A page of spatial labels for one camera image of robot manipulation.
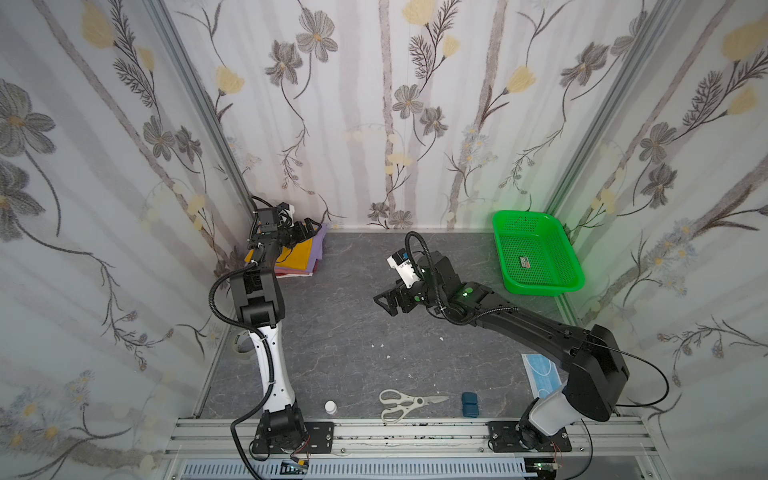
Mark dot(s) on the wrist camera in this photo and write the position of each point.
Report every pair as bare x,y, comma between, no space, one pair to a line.
286,212
401,262

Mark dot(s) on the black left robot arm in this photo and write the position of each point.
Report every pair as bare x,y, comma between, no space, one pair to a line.
249,297

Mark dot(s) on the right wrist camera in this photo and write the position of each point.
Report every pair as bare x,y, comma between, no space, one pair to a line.
401,262

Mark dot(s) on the white handled scissors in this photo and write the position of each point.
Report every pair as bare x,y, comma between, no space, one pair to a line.
398,405

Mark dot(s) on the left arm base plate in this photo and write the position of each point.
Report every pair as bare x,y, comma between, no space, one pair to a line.
317,438

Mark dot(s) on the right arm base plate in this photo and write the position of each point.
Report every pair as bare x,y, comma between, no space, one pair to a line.
511,437

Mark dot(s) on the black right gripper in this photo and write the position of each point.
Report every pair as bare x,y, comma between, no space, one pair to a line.
405,297

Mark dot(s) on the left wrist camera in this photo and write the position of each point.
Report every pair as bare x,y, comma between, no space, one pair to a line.
286,212

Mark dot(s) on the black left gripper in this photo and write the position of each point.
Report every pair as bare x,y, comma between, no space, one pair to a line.
294,231

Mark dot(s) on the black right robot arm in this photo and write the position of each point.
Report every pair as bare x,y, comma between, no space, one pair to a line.
596,368

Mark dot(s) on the aluminium front rail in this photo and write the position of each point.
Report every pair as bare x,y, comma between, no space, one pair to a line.
619,449

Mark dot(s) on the small blue block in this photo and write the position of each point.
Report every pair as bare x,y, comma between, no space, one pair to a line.
469,405

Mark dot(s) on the small white bottle cap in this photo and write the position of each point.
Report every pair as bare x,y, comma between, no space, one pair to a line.
331,407

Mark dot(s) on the white ribbed cable duct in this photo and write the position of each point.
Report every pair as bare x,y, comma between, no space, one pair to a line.
403,468

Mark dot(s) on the folded purple t shirt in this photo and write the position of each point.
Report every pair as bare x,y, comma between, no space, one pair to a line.
318,249

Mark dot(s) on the green plastic basket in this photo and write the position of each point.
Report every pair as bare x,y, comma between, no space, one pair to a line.
555,269

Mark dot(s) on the yellow t shirt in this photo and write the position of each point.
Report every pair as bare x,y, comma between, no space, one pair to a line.
299,257

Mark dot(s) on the blue face mask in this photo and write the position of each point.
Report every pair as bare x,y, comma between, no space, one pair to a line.
542,374

